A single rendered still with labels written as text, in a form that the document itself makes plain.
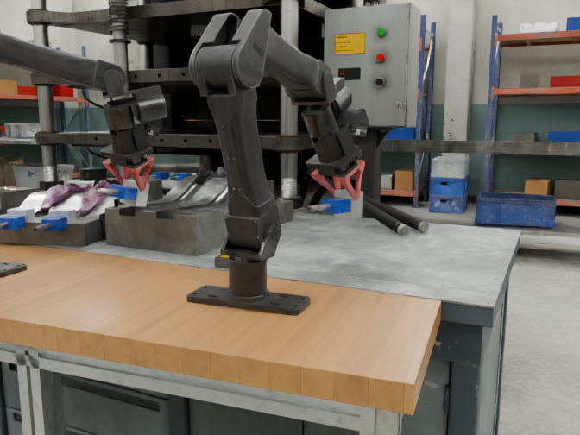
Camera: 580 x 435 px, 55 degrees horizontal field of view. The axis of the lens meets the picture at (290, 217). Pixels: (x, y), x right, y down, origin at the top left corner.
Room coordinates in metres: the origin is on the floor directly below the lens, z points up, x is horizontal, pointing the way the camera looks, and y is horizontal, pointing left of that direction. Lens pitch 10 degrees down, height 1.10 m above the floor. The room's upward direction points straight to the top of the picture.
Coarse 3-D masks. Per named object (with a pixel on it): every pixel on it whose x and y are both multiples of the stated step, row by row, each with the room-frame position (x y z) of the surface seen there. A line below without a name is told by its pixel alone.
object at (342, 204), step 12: (336, 192) 1.15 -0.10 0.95; (348, 192) 1.13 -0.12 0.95; (360, 192) 1.14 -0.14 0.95; (324, 204) 1.10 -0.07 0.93; (336, 204) 1.10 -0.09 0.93; (348, 204) 1.12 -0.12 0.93; (360, 204) 1.14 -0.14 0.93; (336, 216) 1.15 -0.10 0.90; (348, 216) 1.12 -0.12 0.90; (360, 216) 1.14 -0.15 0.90
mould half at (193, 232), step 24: (168, 192) 1.52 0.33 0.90; (216, 192) 1.47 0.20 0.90; (120, 216) 1.29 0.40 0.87; (144, 216) 1.26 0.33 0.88; (192, 216) 1.20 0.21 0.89; (216, 216) 1.27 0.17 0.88; (288, 216) 1.62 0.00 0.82; (120, 240) 1.29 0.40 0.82; (144, 240) 1.26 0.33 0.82; (168, 240) 1.23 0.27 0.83; (192, 240) 1.20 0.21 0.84; (216, 240) 1.27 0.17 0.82
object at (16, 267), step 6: (0, 264) 1.09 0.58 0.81; (6, 264) 1.10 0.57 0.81; (12, 264) 1.09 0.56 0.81; (18, 264) 1.09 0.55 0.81; (24, 264) 1.09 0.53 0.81; (0, 270) 1.05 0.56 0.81; (6, 270) 1.05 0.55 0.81; (12, 270) 1.06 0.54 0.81; (18, 270) 1.07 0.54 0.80; (0, 276) 1.03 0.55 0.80
